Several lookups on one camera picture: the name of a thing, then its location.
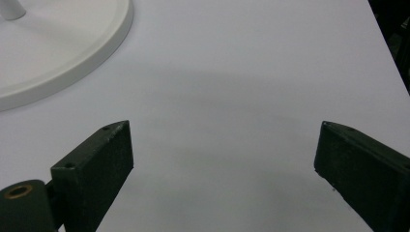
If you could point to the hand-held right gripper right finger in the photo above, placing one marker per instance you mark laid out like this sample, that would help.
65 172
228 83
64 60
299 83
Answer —
364 174

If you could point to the white round lamp base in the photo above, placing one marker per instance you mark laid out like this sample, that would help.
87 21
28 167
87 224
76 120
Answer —
58 54

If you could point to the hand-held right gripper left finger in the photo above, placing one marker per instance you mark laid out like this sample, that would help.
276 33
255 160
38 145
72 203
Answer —
96 167

